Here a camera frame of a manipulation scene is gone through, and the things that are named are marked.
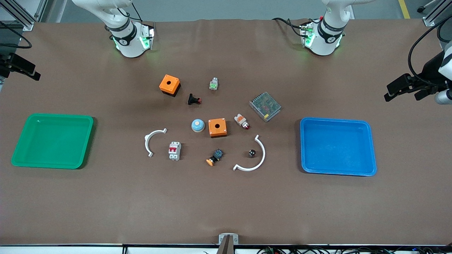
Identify blue plastic tray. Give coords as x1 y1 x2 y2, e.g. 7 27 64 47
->
300 117 377 176

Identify white red circuit breaker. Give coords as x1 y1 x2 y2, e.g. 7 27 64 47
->
168 141 182 161

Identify green plastic tray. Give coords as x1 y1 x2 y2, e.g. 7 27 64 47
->
11 113 94 169

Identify metal mesh power supply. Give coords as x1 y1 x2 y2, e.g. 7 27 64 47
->
249 92 282 122

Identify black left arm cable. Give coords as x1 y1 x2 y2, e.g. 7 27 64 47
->
408 16 452 85

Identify black base cable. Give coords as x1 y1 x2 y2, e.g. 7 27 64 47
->
272 17 306 36

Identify orange mushroom button blue body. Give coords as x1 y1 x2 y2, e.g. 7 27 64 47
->
206 149 224 167

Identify dark camera pole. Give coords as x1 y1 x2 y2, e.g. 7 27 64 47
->
216 236 236 254

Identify white orange red indicator lamp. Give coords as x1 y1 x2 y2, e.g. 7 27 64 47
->
234 114 250 130

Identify small white arc clamp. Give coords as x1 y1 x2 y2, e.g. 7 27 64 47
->
144 128 167 158

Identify large white arc clamp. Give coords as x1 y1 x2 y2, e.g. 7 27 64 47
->
233 135 266 172

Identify aluminium frame profile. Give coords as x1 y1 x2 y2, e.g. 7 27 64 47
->
0 0 48 31
422 0 452 27

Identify brown table mat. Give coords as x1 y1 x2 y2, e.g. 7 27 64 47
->
0 18 452 246

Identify orange button box black base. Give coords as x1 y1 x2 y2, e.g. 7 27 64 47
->
159 74 181 97

